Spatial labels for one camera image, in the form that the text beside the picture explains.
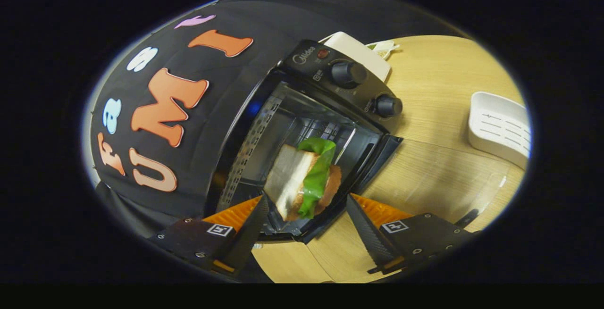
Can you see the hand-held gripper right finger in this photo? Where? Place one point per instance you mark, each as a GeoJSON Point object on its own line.
{"type": "Point", "coordinates": [368, 236]}

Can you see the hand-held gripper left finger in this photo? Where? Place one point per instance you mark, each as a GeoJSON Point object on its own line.
{"type": "Point", "coordinates": [245, 238]}

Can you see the lettuce sandwich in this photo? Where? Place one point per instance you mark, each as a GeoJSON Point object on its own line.
{"type": "Point", "coordinates": [292, 177]}

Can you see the black toaster oven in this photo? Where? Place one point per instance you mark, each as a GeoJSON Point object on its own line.
{"type": "Point", "coordinates": [311, 70]}

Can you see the white pop-up toaster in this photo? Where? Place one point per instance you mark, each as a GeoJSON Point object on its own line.
{"type": "Point", "coordinates": [358, 52]}

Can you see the white rectangular tray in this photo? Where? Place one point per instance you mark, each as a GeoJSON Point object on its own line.
{"type": "Point", "coordinates": [500, 127]}

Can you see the divided white bean dish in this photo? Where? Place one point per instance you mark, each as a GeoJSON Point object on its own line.
{"type": "Point", "coordinates": [383, 48]}

